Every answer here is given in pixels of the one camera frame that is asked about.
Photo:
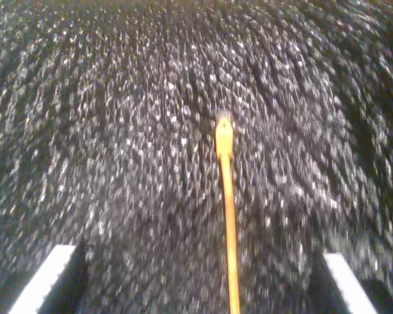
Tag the black bubble mat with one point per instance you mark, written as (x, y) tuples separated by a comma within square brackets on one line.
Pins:
[(118, 131)]

